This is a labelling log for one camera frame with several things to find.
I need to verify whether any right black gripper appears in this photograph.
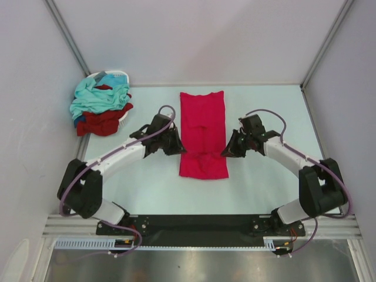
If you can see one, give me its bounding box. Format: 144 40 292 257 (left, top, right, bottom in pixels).
221 129 253 158

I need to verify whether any pink red t shirt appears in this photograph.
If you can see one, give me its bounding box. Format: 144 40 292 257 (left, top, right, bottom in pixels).
179 90 229 180

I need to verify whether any white laundry basket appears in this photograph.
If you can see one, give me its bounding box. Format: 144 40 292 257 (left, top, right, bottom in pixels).
88 70 130 127

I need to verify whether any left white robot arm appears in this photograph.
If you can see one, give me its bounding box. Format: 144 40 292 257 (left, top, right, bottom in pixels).
57 113 185 235

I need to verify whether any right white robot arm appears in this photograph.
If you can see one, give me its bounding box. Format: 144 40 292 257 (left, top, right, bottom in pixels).
221 114 350 236

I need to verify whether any dark red t shirt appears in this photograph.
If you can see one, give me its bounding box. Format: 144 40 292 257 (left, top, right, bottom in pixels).
76 93 133 137

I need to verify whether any teal t shirt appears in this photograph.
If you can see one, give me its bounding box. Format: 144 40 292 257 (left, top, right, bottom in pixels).
69 74 130 120

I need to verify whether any navy blue t shirt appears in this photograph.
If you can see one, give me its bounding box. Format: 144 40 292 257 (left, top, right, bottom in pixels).
73 115 86 128

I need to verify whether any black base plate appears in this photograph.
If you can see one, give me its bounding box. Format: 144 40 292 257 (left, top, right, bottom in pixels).
96 213 306 248

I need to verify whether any right slotted cable duct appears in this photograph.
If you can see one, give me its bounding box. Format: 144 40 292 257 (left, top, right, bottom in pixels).
263 236 294 250

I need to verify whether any slotted cable duct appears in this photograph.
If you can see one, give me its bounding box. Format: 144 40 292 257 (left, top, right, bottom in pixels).
55 238 134 250
263 236 294 250

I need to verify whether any left slotted cable duct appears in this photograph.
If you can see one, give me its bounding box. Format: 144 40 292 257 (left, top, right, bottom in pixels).
55 238 134 250

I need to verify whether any aluminium front rail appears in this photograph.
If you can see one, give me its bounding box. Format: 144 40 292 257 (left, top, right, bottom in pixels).
42 214 362 239

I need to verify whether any right aluminium corner post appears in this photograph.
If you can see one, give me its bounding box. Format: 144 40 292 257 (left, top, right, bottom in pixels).
300 0 355 91

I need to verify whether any aluminium corner post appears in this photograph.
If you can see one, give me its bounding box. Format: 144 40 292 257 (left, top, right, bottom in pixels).
43 0 90 76
300 0 355 91

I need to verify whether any left aluminium corner post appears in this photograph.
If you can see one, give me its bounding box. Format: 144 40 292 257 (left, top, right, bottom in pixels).
43 0 90 76

